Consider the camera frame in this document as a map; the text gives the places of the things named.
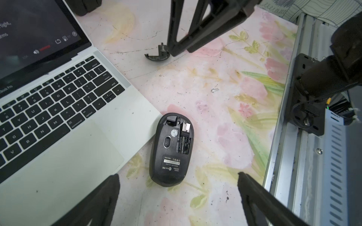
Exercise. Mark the black wireless mouse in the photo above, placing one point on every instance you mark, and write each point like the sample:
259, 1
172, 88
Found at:
171, 152

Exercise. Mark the black usb mouse receiver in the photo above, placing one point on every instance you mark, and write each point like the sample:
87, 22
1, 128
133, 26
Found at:
186, 127

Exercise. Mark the aluminium mounting rail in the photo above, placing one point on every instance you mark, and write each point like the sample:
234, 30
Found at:
319, 178

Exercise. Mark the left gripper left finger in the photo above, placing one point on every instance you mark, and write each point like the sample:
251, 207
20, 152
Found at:
97, 208

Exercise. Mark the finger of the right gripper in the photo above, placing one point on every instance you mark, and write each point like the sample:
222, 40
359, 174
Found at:
184, 15
214, 18

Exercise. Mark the floral pink table mat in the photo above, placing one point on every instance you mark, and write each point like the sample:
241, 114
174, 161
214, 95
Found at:
231, 89

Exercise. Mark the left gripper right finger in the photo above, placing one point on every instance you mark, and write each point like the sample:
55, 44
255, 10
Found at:
261, 208

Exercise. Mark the black plastic tool case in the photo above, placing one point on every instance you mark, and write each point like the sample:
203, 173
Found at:
82, 7

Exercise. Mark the silver laptop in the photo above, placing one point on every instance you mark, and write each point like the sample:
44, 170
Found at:
69, 118

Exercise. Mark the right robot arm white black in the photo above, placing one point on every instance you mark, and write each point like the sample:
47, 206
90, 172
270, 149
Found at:
336, 73

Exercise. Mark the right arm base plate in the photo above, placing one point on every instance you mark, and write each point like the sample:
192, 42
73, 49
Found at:
302, 110

